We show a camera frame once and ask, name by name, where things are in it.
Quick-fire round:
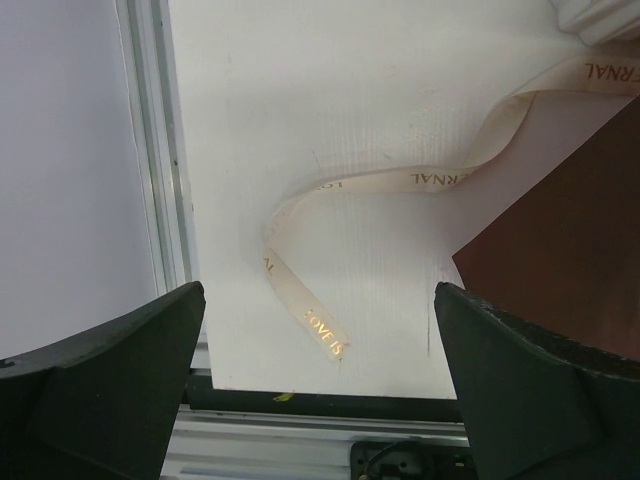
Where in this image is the dark red wrapping paper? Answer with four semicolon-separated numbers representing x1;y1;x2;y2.
453;100;639;360

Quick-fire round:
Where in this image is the cream printed ribbon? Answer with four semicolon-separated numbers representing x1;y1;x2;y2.
264;55;639;367

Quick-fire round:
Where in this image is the left aluminium frame post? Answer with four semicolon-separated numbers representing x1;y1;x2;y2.
115;1;198;296

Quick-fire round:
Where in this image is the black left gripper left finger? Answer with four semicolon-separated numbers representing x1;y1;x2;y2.
1;282;205;479

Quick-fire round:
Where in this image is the aluminium front rail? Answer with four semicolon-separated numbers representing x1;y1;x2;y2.
161;408;469;479

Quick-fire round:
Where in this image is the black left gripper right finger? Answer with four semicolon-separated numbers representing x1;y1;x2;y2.
434;283;639;479

